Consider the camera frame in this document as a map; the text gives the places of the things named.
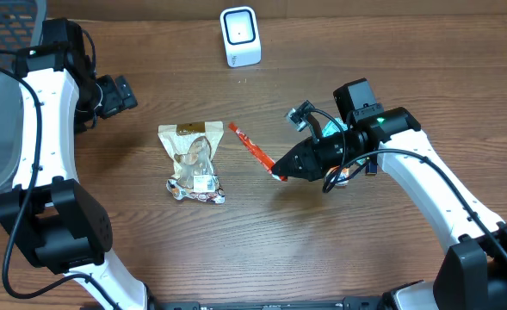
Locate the orange small snack box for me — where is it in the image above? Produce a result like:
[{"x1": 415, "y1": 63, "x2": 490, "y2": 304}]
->
[{"x1": 325, "y1": 166, "x2": 349, "y2": 187}]

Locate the teal plastic packet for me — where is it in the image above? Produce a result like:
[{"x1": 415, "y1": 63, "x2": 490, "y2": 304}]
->
[{"x1": 322, "y1": 118, "x2": 348, "y2": 137}]

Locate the red snack stick packet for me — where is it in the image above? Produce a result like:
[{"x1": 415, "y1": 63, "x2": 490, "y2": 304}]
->
[{"x1": 228, "y1": 122, "x2": 288, "y2": 182}]

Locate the beige snack pouch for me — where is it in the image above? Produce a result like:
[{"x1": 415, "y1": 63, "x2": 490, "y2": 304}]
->
[{"x1": 158, "y1": 121, "x2": 224, "y2": 191}]

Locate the grey plastic mesh basket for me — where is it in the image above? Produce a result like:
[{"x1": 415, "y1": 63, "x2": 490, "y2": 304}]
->
[{"x1": 0, "y1": 0, "x2": 46, "y2": 193}]

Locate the yellow highlighter pen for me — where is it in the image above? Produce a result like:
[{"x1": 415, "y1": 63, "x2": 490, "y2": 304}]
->
[{"x1": 365, "y1": 159, "x2": 378, "y2": 176}]

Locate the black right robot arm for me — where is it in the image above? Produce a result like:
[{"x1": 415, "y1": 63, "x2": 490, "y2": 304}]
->
[{"x1": 271, "y1": 78, "x2": 507, "y2": 310}]

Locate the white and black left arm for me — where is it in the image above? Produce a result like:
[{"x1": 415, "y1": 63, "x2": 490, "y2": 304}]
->
[{"x1": 0, "y1": 18, "x2": 156, "y2": 309}]

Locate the white barcode scanner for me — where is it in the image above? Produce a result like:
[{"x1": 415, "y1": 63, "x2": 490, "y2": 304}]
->
[{"x1": 219, "y1": 6, "x2": 262, "y2": 68}]

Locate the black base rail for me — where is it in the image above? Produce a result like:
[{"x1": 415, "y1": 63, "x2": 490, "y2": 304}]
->
[{"x1": 151, "y1": 296, "x2": 398, "y2": 310}]

